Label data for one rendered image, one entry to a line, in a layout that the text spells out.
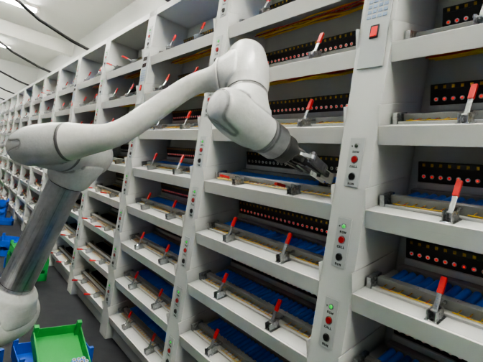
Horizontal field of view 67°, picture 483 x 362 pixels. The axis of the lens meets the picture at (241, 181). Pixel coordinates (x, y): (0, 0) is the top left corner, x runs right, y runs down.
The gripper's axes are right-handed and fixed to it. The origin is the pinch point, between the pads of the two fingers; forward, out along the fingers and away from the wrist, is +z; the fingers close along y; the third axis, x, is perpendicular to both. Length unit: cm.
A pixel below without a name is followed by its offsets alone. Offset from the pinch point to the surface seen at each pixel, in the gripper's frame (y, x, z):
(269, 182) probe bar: 20.7, 4.1, 1.2
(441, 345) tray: -38.5, 31.3, 3.1
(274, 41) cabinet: 46, -56, 2
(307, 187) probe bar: 4.4, 4.2, 0.9
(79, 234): 194, 57, 13
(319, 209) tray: -4.5, 10.5, -2.1
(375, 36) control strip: -14.1, -32.1, -14.7
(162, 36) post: 122, -65, -15
